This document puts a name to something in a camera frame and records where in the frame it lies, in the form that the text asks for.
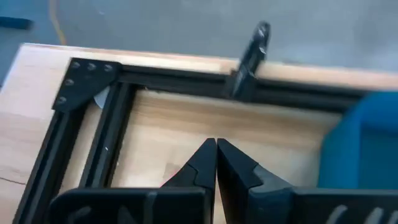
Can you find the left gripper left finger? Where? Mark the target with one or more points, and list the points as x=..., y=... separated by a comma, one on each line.
x=186, y=202

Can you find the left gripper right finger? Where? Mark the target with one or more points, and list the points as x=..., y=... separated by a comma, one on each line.
x=264, y=202

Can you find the teal plastic bin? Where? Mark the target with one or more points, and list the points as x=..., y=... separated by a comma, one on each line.
x=357, y=149

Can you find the black floor bar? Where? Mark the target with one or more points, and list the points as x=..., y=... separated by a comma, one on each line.
x=15, y=23

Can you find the black aluminium table frame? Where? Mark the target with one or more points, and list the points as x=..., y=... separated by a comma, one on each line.
x=87, y=81

